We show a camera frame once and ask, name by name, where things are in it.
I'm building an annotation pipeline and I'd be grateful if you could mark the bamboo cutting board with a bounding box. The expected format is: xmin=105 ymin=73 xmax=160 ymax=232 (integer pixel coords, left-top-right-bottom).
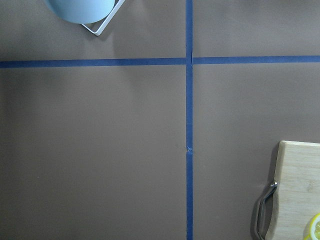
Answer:
xmin=255 ymin=140 xmax=320 ymax=240

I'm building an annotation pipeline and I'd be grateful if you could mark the upper lemon slice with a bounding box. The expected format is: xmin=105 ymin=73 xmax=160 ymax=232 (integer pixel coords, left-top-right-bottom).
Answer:
xmin=303 ymin=213 xmax=320 ymax=240

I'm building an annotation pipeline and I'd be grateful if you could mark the white wire cup rack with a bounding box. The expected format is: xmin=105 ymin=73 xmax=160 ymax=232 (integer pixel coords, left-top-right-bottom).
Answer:
xmin=81 ymin=0 xmax=125 ymax=37

